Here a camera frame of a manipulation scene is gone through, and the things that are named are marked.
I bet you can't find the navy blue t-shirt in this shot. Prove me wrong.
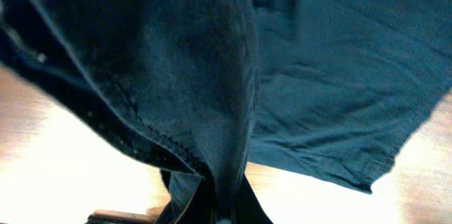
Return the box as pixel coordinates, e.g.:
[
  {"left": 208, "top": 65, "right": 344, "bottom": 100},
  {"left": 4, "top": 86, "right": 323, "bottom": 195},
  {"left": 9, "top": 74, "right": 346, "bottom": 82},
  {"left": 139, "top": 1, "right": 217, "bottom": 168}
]
[{"left": 1, "top": 0, "right": 451, "bottom": 223}]

